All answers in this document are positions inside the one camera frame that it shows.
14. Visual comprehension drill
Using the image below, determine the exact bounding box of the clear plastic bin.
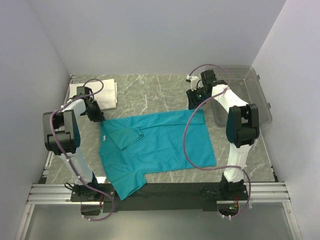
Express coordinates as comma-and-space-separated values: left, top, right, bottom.
205, 65, 272, 126

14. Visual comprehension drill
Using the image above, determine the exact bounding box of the teal t shirt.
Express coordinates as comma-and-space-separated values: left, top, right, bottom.
99, 109, 217, 200

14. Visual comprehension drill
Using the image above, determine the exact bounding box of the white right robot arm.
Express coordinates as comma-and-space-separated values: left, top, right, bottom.
186, 69, 260, 200

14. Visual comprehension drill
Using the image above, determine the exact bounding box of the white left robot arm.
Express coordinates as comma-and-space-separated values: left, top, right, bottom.
42, 85, 105, 202

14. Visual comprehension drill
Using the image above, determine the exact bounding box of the folded white t shirt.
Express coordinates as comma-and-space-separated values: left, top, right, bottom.
69, 79, 118, 111

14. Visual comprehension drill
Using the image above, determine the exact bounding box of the black base crossbar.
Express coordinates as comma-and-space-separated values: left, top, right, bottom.
64, 182, 249, 213

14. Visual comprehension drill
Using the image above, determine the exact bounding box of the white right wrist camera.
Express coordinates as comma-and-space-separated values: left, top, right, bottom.
186, 75, 202, 91

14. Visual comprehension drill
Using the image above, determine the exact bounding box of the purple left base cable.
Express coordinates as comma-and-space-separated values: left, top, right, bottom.
83, 197, 116, 222

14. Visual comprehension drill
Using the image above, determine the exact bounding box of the aluminium frame rail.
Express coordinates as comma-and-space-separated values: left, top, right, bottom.
26, 182, 291, 205

